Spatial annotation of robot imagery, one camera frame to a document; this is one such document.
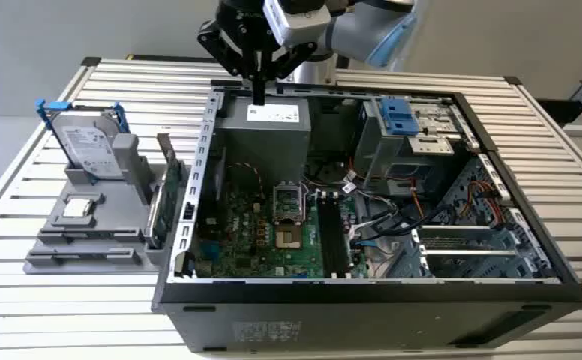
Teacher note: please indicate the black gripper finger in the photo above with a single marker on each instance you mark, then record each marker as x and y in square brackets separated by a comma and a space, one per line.
[290, 60]
[221, 48]

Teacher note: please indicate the blue RAM stick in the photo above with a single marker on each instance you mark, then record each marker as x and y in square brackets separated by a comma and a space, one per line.
[85, 257]

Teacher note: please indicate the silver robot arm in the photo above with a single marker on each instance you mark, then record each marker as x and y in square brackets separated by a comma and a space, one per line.
[356, 33]

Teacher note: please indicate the black RAM slot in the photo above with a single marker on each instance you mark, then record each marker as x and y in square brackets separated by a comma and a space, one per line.
[326, 232]

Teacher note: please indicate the grey power supply unit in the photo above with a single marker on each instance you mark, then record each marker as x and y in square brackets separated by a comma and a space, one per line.
[265, 146]

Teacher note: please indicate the blue drive latch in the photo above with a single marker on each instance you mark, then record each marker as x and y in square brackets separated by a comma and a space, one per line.
[396, 116]

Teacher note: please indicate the hard disk in blue carrier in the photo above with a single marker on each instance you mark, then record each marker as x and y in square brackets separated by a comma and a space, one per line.
[85, 146]

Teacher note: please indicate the green graphics card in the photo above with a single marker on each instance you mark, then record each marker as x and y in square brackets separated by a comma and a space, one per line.
[170, 195]

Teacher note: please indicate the CPU socket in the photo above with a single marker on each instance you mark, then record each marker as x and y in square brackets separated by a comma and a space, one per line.
[289, 236]

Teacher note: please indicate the grey parts rack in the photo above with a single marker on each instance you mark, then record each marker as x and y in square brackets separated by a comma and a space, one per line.
[116, 213]

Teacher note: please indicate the green motherboard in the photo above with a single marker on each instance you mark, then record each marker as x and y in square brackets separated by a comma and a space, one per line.
[241, 240]

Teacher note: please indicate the silver CPU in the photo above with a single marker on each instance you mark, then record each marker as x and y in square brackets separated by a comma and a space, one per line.
[77, 208]

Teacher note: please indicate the metal disk bay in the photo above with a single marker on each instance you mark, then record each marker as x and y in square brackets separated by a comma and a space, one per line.
[470, 253]

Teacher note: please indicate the black PC case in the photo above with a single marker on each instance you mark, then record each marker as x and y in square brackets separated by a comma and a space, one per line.
[321, 322]

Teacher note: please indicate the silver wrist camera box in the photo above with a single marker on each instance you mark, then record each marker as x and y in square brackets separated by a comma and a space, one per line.
[298, 20]

